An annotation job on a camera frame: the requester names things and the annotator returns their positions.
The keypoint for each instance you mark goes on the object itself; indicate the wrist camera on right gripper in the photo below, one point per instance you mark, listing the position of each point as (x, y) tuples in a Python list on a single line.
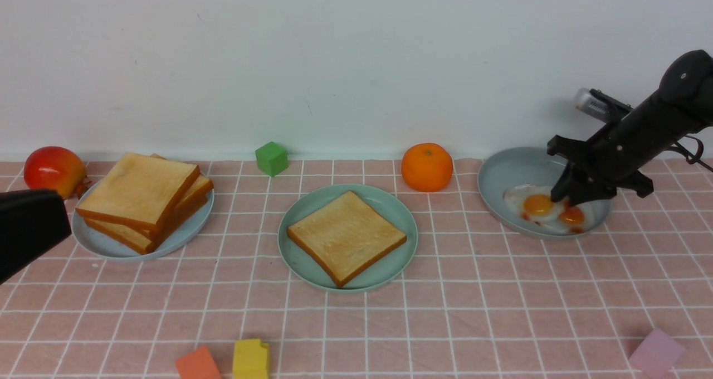
[(602, 107)]

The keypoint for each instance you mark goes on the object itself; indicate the pink block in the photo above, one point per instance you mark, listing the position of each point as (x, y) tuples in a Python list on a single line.
[(657, 354)]

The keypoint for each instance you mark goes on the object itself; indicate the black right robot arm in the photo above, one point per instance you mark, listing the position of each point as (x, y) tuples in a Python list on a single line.
[(689, 79)]

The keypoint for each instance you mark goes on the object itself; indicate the yellow block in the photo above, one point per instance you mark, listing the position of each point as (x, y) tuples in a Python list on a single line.
[(251, 359)]

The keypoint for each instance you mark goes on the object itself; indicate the fried egg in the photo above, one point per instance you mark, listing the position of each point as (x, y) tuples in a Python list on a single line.
[(571, 220), (532, 203)]

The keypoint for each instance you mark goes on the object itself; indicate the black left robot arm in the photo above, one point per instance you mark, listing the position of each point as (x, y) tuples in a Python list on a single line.
[(32, 223)]

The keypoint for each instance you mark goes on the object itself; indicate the green cube block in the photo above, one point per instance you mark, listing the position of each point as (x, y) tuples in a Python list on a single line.
[(272, 159)]

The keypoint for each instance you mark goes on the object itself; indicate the grey blue right plate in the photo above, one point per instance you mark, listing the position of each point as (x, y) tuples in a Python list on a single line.
[(532, 168)]

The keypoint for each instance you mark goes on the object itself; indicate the red yellow apple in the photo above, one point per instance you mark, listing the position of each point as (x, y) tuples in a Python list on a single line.
[(56, 168)]

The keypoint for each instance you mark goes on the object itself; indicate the pink checkered tablecloth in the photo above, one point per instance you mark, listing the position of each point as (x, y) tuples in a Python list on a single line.
[(477, 300)]

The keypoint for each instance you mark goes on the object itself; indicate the light blue left plate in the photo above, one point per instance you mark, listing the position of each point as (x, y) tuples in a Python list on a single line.
[(102, 246)]

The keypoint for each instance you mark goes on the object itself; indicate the teal centre plate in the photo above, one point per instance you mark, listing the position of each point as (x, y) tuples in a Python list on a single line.
[(379, 273)]

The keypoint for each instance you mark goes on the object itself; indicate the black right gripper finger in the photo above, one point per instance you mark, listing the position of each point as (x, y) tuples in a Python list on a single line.
[(580, 192), (559, 191)]

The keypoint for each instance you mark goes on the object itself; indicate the orange mandarin fruit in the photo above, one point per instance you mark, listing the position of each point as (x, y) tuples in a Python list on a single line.
[(427, 167)]

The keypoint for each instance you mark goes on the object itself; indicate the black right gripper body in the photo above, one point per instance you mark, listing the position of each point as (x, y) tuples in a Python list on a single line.
[(614, 155)]

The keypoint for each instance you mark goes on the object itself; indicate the orange block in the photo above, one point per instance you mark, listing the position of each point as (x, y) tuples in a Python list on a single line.
[(198, 364)]

